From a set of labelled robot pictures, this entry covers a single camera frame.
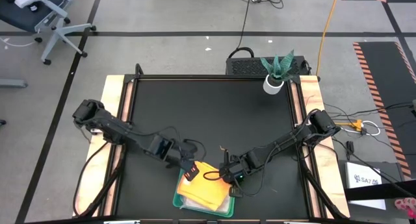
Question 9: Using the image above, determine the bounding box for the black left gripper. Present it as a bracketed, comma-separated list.
[167, 141, 200, 182]

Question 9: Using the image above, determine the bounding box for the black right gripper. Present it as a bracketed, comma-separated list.
[219, 154, 252, 199]

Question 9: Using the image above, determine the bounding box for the orange-yellow microfiber towel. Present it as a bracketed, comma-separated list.
[177, 161, 233, 212]

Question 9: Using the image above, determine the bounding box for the teal translucent plastic tray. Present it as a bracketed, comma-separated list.
[172, 168, 236, 218]

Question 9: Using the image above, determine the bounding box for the wooden side board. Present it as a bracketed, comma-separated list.
[298, 75, 352, 219]
[73, 75, 135, 218]

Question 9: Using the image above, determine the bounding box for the black computer case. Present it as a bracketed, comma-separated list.
[226, 56, 308, 77]

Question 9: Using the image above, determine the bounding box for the artificial plant in white pot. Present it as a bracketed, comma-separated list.
[259, 49, 296, 95]

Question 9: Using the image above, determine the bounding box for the white labelled box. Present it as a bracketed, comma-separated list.
[344, 161, 387, 211]

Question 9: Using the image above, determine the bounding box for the black diagonal beam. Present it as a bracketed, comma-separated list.
[344, 179, 416, 202]

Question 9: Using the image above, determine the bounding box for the pink patterned object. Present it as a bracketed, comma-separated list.
[393, 197, 416, 219]

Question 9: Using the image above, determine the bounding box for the white office chair dark seat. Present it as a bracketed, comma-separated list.
[0, 0, 98, 65]

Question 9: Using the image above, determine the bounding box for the grey floor bar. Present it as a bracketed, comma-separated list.
[0, 79, 29, 89]

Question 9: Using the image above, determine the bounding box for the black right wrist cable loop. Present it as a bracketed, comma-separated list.
[203, 170, 229, 182]

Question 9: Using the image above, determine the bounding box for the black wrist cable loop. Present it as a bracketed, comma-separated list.
[129, 125, 208, 162]
[203, 170, 229, 182]

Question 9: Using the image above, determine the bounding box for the black left wrist cable loop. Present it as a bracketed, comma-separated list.
[129, 125, 208, 162]

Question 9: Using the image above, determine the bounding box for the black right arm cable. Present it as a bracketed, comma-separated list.
[291, 141, 349, 220]

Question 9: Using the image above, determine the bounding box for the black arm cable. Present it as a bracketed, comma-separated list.
[73, 119, 127, 218]
[291, 141, 349, 220]

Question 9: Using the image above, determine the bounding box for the black aluminium table frame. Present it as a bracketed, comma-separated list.
[73, 63, 351, 224]

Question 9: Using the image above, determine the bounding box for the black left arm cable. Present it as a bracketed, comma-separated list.
[73, 119, 127, 218]

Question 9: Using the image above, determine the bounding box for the white cable with yellow plug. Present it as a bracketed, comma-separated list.
[334, 119, 382, 137]

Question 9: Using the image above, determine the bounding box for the black adapter cable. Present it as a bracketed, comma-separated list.
[331, 136, 416, 199]

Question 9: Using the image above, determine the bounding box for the black power cable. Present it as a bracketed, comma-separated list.
[227, 0, 255, 59]

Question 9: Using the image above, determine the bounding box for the thin black floor cable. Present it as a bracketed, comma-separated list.
[324, 102, 415, 119]

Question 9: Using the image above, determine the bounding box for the orange extension cable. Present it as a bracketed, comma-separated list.
[315, 0, 341, 77]

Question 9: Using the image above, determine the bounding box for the tangled black cable bundle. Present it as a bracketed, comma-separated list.
[237, 0, 295, 10]

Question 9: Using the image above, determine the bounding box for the white floor cable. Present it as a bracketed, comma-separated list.
[0, 37, 37, 48]

